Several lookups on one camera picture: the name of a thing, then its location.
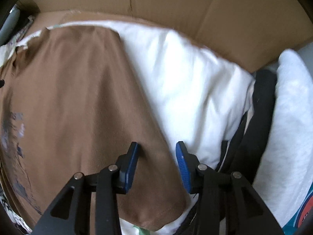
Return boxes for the brown graphic t-shirt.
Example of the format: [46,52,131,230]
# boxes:
[1,26,188,231]

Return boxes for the black folded garment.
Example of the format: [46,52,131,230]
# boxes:
[177,70,277,234]

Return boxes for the white folded towel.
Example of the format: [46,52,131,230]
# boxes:
[253,49,312,227]

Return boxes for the teal patterned bag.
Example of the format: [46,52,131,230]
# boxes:
[282,185,312,235]

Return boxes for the cream bear print bedsheet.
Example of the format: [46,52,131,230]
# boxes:
[1,21,255,234]

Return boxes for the brown cardboard sheet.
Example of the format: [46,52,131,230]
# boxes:
[18,0,312,71]

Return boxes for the grey neck pillow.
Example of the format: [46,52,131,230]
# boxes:
[0,9,20,46]

